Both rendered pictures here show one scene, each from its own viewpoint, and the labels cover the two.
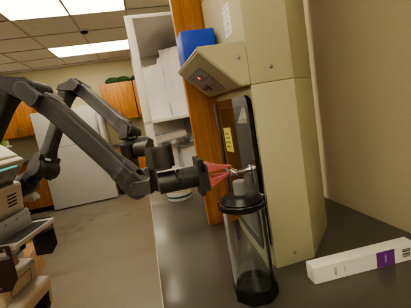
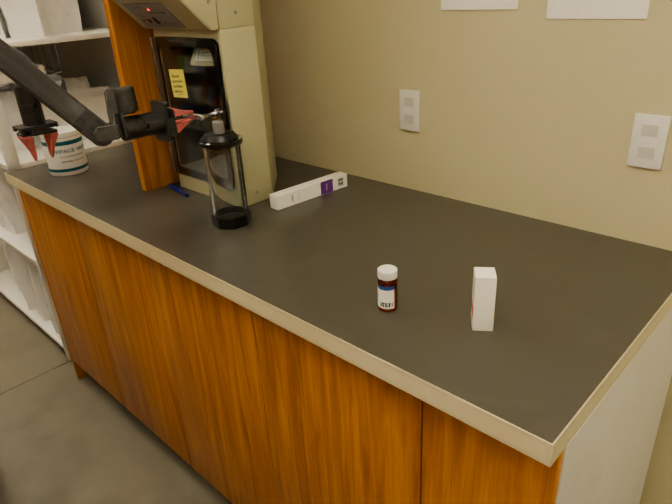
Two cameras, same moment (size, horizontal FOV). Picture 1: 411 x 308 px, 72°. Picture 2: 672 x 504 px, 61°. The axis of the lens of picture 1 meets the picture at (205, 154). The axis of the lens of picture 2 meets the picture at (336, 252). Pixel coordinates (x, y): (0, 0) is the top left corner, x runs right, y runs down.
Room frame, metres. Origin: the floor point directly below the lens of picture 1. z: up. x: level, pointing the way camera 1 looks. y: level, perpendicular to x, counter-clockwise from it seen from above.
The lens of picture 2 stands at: (-0.72, 0.49, 1.51)
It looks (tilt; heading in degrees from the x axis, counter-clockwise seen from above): 26 degrees down; 326
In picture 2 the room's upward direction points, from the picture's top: 3 degrees counter-clockwise
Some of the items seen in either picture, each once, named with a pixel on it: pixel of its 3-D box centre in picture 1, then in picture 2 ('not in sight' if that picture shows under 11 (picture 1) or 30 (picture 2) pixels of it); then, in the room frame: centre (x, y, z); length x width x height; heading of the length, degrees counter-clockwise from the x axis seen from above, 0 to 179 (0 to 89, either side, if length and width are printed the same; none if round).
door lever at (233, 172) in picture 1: (236, 169); (199, 114); (0.75, -0.08, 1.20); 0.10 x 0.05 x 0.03; 11
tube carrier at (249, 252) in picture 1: (248, 244); (226, 179); (0.60, -0.06, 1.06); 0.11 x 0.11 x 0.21
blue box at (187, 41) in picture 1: (196, 49); not in sight; (0.90, -0.03, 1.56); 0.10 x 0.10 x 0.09; 11
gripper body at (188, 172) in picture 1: (190, 177); (153, 123); (0.74, 0.05, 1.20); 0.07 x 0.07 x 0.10; 11
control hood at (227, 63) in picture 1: (208, 76); (160, 9); (0.82, -0.04, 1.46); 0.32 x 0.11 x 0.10; 11
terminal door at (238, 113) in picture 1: (238, 165); (194, 113); (0.83, -0.09, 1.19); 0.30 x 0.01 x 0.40; 11
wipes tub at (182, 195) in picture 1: (177, 184); (64, 150); (1.44, 0.17, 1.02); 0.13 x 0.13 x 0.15
